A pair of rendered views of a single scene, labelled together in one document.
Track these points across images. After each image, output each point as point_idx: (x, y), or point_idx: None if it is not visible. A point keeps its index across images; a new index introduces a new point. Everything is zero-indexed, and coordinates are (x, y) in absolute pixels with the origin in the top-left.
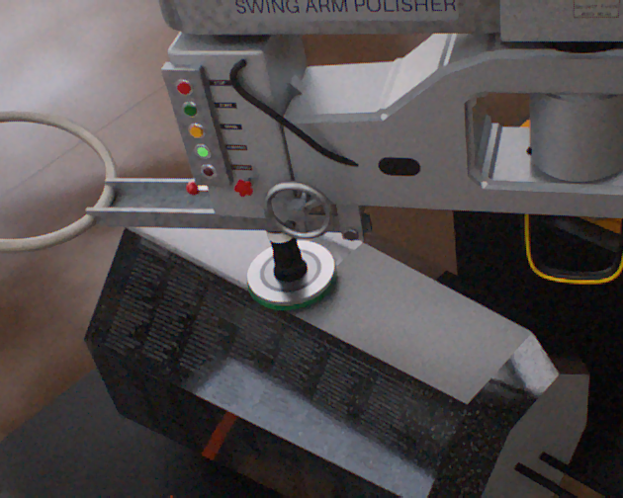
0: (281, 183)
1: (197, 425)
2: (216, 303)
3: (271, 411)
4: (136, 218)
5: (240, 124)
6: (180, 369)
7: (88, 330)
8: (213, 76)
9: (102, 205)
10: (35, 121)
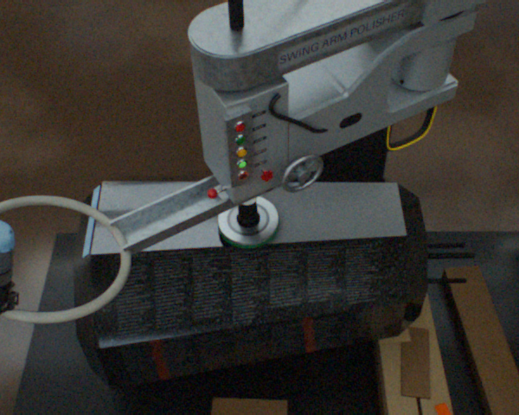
0: (296, 161)
1: (209, 352)
2: (204, 265)
3: (283, 308)
4: (163, 235)
5: (265, 136)
6: (196, 321)
7: (96, 341)
8: (254, 111)
9: (124, 239)
10: (8, 208)
